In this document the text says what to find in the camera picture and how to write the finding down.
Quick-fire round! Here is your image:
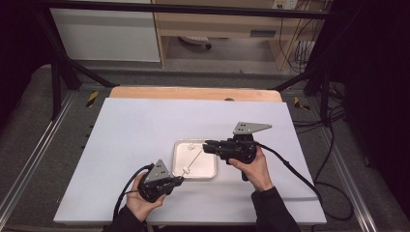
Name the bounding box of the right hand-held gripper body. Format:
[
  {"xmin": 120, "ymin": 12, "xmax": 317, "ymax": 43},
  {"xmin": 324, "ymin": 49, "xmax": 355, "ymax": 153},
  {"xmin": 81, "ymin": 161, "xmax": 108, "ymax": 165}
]
[{"xmin": 219, "ymin": 121, "xmax": 273, "ymax": 165}]

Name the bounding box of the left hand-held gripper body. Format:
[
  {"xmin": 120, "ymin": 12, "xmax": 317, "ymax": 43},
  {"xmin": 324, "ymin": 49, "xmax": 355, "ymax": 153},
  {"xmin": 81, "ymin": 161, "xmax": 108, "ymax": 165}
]
[{"xmin": 137, "ymin": 159, "xmax": 177, "ymax": 204}]

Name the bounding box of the square white tray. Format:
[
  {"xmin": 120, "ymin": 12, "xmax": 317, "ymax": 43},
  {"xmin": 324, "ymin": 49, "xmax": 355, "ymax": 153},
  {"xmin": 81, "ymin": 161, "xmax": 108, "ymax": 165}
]
[{"xmin": 171, "ymin": 138, "xmax": 218, "ymax": 180}]

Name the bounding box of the thin wooden skewer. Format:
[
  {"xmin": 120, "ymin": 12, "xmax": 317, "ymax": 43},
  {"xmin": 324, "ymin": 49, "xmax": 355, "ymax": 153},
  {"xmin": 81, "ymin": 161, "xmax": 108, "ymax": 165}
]
[{"xmin": 179, "ymin": 150, "xmax": 204, "ymax": 178}]

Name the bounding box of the person's left hand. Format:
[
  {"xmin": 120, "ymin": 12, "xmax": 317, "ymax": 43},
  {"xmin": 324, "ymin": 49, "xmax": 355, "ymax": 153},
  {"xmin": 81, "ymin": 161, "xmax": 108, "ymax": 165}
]
[{"xmin": 125, "ymin": 173, "xmax": 167, "ymax": 223}]

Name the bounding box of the person's right hand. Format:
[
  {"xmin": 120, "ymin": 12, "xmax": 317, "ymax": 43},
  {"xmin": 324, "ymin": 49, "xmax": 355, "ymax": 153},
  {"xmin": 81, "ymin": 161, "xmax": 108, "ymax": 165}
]
[{"xmin": 227, "ymin": 146, "xmax": 275, "ymax": 193}]

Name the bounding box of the white board sheet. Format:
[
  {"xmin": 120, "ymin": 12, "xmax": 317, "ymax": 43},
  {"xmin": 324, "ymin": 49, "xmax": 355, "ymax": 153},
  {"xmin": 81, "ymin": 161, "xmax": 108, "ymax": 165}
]
[{"xmin": 52, "ymin": 98, "xmax": 328, "ymax": 226}]

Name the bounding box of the office chair base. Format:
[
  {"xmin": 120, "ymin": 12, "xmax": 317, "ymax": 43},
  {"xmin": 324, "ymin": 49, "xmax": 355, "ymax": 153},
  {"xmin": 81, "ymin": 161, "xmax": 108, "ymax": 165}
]
[{"xmin": 177, "ymin": 35, "xmax": 213, "ymax": 50}]

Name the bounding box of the light wooden desk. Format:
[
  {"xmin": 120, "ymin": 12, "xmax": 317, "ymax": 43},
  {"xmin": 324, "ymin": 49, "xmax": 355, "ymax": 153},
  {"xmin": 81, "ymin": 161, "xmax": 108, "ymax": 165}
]
[{"xmin": 151, "ymin": 0, "xmax": 331, "ymax": 72}]

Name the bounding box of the white cabinet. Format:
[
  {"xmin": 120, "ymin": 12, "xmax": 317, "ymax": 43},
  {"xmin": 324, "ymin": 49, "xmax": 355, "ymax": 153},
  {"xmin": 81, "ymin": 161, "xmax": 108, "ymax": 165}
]
[{"xmin": 49, "ymin": 7, "xmax": 161, "ymax": 63}]

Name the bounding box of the white power strip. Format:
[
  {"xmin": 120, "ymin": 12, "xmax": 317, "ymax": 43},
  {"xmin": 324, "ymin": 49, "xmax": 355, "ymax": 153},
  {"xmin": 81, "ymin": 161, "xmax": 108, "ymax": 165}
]
[{"xmin": 272, "ymin": 0, "xmax": 300, "ymax": 11}]

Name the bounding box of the black curtain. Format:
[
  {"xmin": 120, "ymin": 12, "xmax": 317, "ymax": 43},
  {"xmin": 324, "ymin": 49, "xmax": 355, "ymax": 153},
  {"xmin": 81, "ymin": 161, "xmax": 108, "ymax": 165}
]
[
  {"xmin": 322, "ymin": 0, "xmax": 410, "ymax": 220},
  {"xmin": 0, "ymin": 0, "xmax": 54, "ymax": 133}
]

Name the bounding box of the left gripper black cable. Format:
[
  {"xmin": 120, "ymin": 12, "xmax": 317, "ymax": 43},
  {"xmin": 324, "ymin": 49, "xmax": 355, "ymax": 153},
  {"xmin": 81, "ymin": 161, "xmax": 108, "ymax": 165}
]
[{"xmin": 112, "ymin": 162, "xmax": 156, "ymax": 220}]

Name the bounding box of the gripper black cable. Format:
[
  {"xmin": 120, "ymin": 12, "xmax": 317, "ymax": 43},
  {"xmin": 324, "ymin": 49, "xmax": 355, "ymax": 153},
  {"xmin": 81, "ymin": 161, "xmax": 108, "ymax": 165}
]
[
  {"xmin": 255, "ymin": 142, "xmax": 355, "ymax": 222},
  {"xmin": 112, "ymin": 162, "xmax": 156, "ymax": 220}
]

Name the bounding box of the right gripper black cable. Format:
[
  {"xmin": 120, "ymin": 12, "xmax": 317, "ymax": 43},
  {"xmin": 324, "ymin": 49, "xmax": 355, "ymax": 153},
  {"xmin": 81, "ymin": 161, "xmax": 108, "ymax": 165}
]
[{"xmin": 255, "ymin": 142, "xmax": 355, "ymax": 222}]

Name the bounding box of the black metal frame strut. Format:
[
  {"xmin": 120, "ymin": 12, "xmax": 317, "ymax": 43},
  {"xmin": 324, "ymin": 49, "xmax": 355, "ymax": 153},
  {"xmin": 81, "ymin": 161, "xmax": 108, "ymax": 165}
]
[
  {"xmin": 34, "ymin": 6, "xmax": 121, "ymax": 121},
  {"xmin": 272, "ymin": 62, "xmax": 334, "ymax": 124}
]

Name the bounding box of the bundle of black cables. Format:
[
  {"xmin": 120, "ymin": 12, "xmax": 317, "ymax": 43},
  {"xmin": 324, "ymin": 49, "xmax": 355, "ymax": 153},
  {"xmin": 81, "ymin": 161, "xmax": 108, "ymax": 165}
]
[{"xmin": 278, "ymin": 9, "xmax": 325, "ymax": 75}]

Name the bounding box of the aluminium rail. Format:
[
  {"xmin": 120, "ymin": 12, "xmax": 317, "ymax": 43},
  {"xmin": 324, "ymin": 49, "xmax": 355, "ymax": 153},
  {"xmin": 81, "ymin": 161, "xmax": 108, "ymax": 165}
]
[
  {"xmin": 0, "ymin": 91, "xmax": 77, "ymax": 215},
  {"xmin": 316, "ymin": 128, "xmax": 379, "ymax": 232}
]

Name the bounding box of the black metal frame bar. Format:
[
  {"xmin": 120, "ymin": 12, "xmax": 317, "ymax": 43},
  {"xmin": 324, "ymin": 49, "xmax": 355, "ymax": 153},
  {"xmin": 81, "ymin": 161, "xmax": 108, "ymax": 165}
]
[{"xmin": 35, "ymin": 0, "xmax": 331, "ymax": 20}]

